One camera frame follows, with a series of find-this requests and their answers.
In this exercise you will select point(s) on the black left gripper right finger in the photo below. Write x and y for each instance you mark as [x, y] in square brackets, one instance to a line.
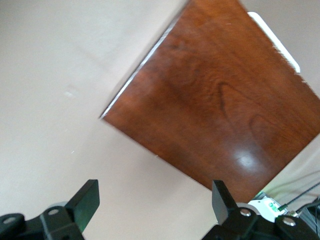
[222, 206]

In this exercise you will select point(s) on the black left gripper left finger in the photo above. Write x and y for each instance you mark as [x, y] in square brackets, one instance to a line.
[83, 202]

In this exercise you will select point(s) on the dark brown wooden cabinet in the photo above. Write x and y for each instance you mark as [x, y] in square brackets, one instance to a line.
[212, 100]

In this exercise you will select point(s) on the small square tape patch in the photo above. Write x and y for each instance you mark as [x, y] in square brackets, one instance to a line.
[70, 94]

